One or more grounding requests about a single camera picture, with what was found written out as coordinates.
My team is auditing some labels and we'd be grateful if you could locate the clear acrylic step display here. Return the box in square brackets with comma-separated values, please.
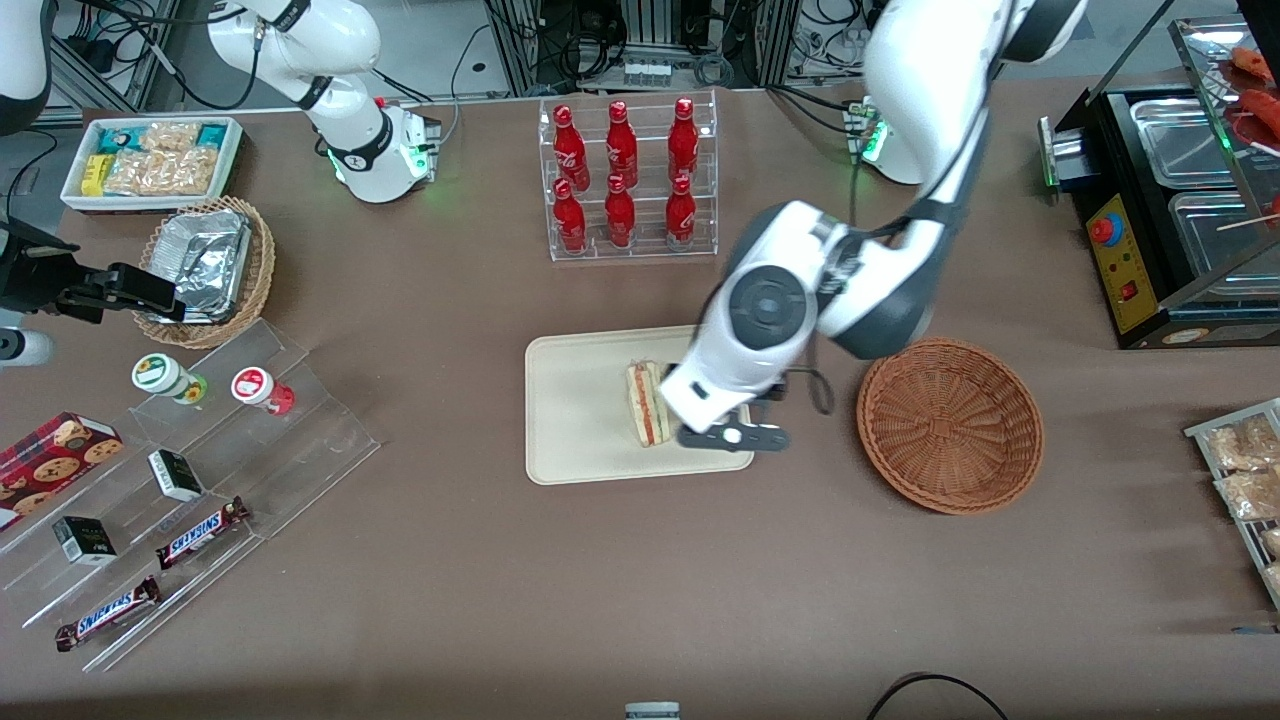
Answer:
[0, 318, 382, 673]

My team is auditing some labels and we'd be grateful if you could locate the green label white-lid jar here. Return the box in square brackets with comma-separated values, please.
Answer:
[131, 353, 209, 405]

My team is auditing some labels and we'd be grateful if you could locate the light tan wicker basket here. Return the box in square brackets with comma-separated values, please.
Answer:
[132, 196, 277, 350]

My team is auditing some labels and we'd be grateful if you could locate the clear acrylic bottle rack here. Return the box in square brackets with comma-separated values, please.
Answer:
[538, 88, 719, 264]

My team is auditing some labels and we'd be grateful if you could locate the small clear peanut bag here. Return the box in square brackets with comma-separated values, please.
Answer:
[140, 120, 202, 156]

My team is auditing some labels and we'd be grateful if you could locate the aluminium equipment frame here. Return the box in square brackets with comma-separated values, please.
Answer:
[485, 0, 801, 97]

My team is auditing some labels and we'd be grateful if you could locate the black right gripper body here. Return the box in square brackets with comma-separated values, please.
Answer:
[0, 222, 82, 314]

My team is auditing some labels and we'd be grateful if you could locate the large clear peanut bag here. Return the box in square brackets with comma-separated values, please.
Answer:
[105, 148, 219, 198]

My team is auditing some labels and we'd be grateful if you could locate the black food warmer machine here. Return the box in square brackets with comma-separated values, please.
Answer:
[1040, 15, 1280, 351]

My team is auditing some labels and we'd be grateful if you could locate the red label white-lid jar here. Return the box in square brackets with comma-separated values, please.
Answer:
[231, 366, 296, 417]

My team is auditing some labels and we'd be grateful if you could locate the black cable loop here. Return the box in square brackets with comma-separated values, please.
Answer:
[865, 673, 1011, 720]

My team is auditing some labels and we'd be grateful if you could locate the round brown wicker basket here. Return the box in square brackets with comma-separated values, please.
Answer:
[856, 337, 1046, 516]

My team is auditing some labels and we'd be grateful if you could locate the triangle sandwich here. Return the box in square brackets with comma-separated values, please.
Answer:
[626, 360, 674, 448]

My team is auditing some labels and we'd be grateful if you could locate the white rectangular snack bin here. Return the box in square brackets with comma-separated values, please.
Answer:
[60, 116, 245, 213]

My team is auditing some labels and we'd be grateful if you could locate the grey wire snack rack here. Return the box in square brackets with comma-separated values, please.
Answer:
[1185, 398, 1280, 611]

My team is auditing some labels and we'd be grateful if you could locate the beige rectangular tray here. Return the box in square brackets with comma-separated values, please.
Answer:
[524, 322, 756, 487]

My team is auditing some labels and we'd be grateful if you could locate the small black box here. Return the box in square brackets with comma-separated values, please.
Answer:
[148, 448, 204, 503]
[52, 516, 118, 566]

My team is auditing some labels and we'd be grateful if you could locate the aluminium foil container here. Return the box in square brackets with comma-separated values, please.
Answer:
[148, 210, 251, 323]

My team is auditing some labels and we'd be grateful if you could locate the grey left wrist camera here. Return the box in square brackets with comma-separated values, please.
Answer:
[678, 422, 791, 453]

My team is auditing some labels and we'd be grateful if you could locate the red cola bottle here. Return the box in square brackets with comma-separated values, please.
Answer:
[553, 178, 588, 254]
[665, 175, 697, 247]
[604, 174, 637, 249]
[553, 104, 591, 191]
[605, 100, 639, 189]
[668, 97, 699, 183]

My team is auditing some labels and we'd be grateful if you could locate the Snickers chocolate bar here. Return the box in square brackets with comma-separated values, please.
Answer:
[55, 576, 161, 653]
[155, 497, 251, 571]

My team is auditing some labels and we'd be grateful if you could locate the red cookie box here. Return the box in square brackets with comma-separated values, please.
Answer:
[0, 411, 125, 531]

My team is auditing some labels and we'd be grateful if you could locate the red sausage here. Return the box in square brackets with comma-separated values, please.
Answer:
[1228, 45, 1280, 87]
[1240, 88, 1280, 151]

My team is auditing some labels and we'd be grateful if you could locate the steel warmer pan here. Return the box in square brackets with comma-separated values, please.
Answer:
[1130, 96, 1233, 190]
[1168, 190, 1280, 301]

